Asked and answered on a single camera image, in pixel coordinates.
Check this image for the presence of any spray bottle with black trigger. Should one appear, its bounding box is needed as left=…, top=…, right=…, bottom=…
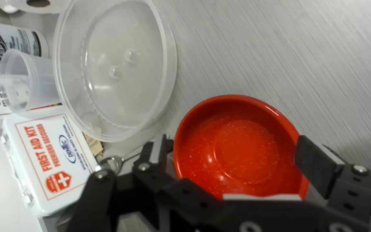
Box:
left=0, top=19, right=49, bottom=75

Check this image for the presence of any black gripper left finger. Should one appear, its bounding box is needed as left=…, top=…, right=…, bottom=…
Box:
left=134, top=133, right=176, bottom=183

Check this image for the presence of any white paper towel roll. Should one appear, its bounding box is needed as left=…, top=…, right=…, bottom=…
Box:
left=0, top=0, right=73, bottom=16

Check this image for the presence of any red bowl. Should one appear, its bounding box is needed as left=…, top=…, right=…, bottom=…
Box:
left=171, top=94, right=310, bottom=201

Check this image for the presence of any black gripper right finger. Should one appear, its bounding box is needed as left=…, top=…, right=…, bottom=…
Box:
left=295, top=134, right=346, bottom=204

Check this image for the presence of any small shiny metal piece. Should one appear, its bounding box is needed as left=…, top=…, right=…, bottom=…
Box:
left=97, top=146, right=145, bottom=174

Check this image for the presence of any white first aid kit box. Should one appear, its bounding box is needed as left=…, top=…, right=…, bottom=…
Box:
left=0, top=112, right=105, bottom=218

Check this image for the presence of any clear plastic bowl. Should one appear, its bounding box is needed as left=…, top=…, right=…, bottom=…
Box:
left=52, top=0, right=179, bottom=143

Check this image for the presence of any clear plastic measuring cup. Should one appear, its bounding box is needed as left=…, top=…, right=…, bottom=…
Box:
left=0, top=48, right=61, bottom=113

